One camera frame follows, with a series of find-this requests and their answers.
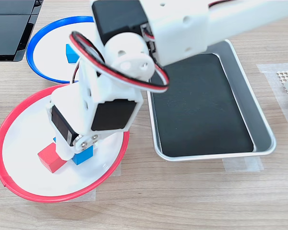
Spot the small red cube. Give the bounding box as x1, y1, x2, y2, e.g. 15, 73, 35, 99
37, 142, 68, 173

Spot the red-rimmed white plate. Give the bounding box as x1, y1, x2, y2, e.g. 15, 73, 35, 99
0, 83, 130, 204

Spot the clear tape piece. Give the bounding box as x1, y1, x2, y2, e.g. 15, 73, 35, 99
111, 164, 122, 177
69, 188, 96, 203
222, 155, 264, 172

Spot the blue-rimmed white plate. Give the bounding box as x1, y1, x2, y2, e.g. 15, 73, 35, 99
25, 15, 98, 84

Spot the black flat device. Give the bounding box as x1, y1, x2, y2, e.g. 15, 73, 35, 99
0, 0, 44, 62

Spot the black tray mat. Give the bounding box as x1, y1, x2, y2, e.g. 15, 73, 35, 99
150, 53, 254, 158

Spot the steel tray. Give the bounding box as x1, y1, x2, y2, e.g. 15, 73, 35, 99
145, 39, 277, 161

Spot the pale grey sheet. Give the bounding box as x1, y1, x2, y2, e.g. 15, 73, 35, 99
256, 62, 288, 142

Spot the red black white cable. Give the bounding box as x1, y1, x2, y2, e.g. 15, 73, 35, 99
69, 31, 170, 94

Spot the pale perforated base plate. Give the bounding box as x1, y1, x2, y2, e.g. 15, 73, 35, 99
276, 69, 288, 113

